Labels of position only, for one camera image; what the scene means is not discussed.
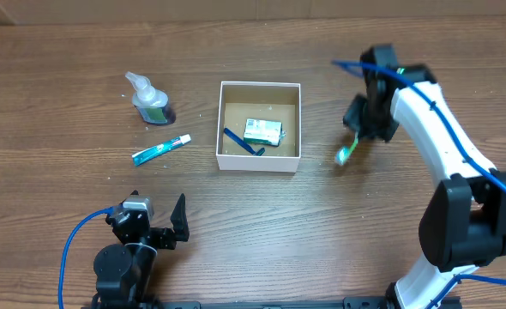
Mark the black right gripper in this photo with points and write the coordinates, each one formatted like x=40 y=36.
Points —
x=351 y=118

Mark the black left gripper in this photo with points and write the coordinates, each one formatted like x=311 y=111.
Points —
x=182 y=229

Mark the green white toothbrush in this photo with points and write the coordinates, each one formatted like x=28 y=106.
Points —
x=343 y=155

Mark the blue disposable razor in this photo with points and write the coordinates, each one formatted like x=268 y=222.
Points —
x=242 y=143

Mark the green white soap packet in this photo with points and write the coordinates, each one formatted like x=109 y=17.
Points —
x=259 y=131

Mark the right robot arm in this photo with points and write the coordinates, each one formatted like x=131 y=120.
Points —
x=464 y=225

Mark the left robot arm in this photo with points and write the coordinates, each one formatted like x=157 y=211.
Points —
x=123 y=270

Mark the teal toothpaste tube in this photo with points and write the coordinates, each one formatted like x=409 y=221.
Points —
x=148 y=154

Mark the clear pump soap bottle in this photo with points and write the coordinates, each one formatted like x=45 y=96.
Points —
x=152 y=104

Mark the open white cardboard box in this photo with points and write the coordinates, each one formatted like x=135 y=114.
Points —
x=275 y=101

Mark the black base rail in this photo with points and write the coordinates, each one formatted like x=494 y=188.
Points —
x=270 y=304

